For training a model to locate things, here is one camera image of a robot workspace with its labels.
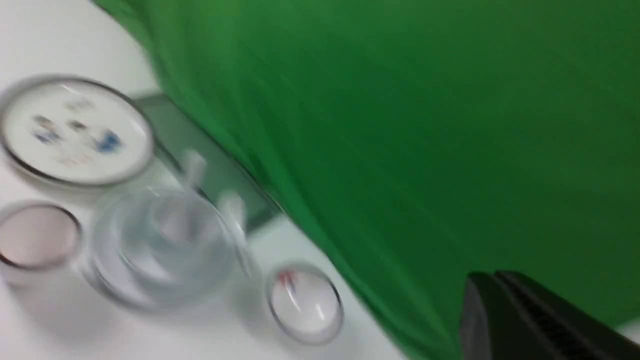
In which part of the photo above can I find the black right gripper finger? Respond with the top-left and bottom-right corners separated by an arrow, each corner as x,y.
459,271 -> 640,360

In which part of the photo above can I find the pale blue large bowl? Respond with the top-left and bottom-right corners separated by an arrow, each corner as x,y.
114,187 -> 234,306

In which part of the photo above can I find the green backdrop cloth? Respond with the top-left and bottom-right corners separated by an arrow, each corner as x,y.
96,0 -> 640,360

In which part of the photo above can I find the small black-rimmed illustrated bowl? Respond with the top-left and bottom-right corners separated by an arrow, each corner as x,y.
262,260 -> 345,347

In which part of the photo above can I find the pale blue plain plate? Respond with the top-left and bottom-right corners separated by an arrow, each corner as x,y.
88,186 -> 258,312

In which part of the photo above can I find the dark green rectangular tray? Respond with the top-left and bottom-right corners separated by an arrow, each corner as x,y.
134,94 -> 281,231

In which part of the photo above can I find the black-rimmed illustrated plate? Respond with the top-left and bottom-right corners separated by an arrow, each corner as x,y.
1,75 -> 155,189

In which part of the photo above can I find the white black-rimmed cup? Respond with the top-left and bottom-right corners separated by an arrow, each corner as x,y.
0,200 -> 83,286

